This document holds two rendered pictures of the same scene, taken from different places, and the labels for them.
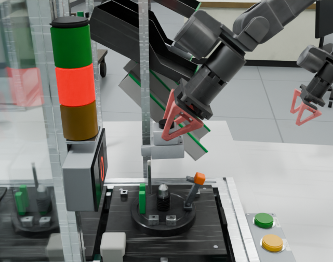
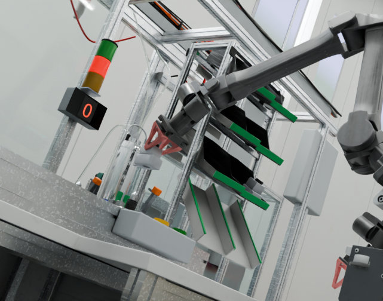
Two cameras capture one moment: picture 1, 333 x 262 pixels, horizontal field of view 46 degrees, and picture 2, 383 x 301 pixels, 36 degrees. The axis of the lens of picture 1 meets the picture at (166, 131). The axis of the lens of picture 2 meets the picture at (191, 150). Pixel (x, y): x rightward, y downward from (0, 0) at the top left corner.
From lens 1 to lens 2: 1.46 m
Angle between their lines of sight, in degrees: 60
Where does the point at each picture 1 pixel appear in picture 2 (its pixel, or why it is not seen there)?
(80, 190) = (67, 98)
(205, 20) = (194, 85)
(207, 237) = not seen: hidden behind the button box
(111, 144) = not seen: hidden behind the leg
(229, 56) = (193, 99)
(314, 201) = not seen: outside the picture
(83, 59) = (103, 53)
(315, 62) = (364, 224)
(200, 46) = (183, 94)
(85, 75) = (101, 60)
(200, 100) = (170, 123)
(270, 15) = (223, 80)
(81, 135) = (85, 84)
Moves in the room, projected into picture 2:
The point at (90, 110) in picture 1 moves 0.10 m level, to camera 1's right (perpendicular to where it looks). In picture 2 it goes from (95, 75) to (118, 74)
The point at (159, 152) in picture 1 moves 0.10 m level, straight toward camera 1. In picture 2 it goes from (138, 157) to (114, 142)
